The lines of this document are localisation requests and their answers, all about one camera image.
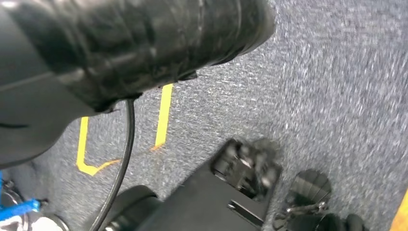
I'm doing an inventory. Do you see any blue metal shelf rack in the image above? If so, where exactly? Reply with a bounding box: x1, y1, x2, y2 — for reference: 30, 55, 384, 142
0, 170, 43, 223

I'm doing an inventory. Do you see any yellow floor tape square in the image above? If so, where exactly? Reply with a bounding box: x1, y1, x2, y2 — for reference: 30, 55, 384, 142
76, 83, 174, 177

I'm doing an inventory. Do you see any black robot leg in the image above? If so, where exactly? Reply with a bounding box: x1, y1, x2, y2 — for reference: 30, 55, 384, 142
103, 185, 165, 231

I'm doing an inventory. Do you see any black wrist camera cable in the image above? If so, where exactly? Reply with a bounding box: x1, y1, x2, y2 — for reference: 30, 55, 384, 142
89, 99, 136, 231

